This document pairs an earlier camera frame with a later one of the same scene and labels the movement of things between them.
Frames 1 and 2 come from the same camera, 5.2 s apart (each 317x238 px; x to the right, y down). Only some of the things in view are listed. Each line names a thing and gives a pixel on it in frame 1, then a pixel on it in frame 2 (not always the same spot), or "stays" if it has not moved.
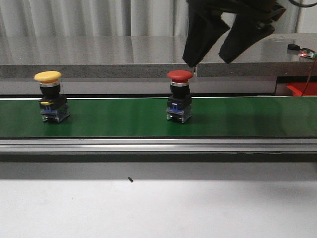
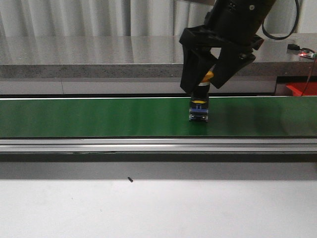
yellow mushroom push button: [53, 104] -> [198, 111]
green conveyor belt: [218, 117] stays
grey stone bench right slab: [269, 58] stays
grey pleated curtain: [89, 18] stays
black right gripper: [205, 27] -> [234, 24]
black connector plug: [293, 46] stays
